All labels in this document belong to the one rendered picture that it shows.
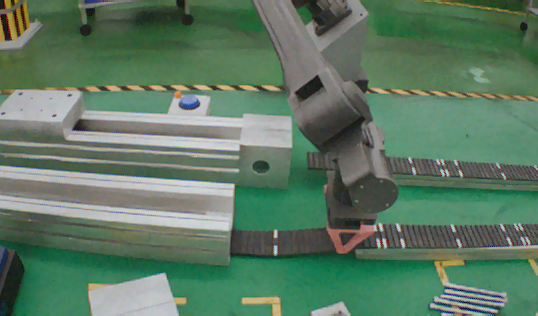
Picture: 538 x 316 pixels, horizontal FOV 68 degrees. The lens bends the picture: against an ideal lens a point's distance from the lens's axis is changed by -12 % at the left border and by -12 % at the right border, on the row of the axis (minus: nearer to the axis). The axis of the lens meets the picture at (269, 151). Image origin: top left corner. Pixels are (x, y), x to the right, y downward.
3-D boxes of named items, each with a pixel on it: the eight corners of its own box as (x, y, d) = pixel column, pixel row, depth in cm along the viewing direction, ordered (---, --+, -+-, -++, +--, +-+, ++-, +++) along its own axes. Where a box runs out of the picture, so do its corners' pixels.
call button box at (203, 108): (211, 119, 100) (210, 94, 96) (204, 144, 92) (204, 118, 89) (176, 117, 100) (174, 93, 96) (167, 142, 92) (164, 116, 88)
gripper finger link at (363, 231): (320, 262, 66) (329, 218, 60) (318, 228, 72) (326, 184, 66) (365, 264, 66) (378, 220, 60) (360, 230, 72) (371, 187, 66)
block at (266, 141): (287, 149, 92) (291, 109, 87) (287, 189, 82) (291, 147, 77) (243, 146, 92) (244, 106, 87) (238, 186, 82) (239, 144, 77)
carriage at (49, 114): (88, 120, 87) (83, 91, 83) (68, 152, 78) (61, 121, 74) (22, 117, 87) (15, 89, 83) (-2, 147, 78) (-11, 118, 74)
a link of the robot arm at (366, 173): (347, 74, 55) (293, 113, 58) (364, 124, 45) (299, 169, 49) (397, 134, 60) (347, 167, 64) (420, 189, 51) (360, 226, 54)
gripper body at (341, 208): (329, 226, 61) (337, 185, 57) (325, 179, 69) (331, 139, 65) (375, 228, 61) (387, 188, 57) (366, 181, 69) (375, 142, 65)
